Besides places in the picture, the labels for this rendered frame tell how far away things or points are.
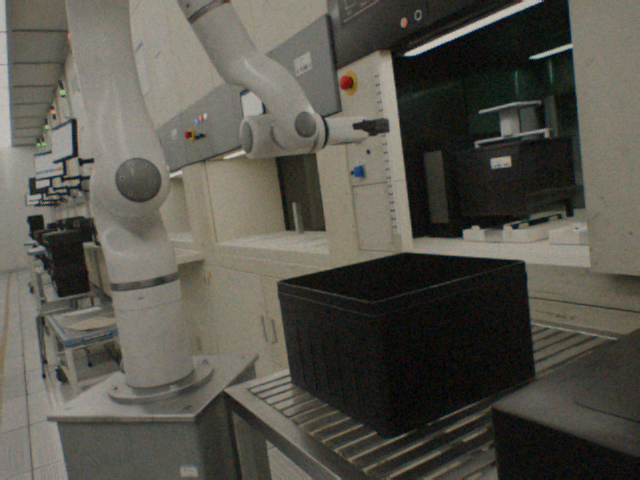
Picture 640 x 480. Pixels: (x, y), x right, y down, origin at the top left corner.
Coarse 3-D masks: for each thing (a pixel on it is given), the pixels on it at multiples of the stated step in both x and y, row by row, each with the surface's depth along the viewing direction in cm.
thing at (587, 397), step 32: (608, 352) 56; (544, 384) 50; (576, 384) 49; (608, 384) 48; (512, 416) 45; (544, 416) 44; (576, 416) 43; (608, 416) 42; (512, 448) 46; (544, 448) 43; (576, 448) 40; (608, 448) 38
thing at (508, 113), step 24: (504, 120) 138; (480, 144) 149; (504, 144) 129; (528, 144) 127; (552, 144) 131; (480, 168) 137; (504, 168) 130; (528, 168) 127; (552, 168) 132; (480, 192) 138; (504, 192) 132; (528, 192) 127; (552, 192) 132; (480, 216) 144; (528, 216) 150; (552, 216) 140
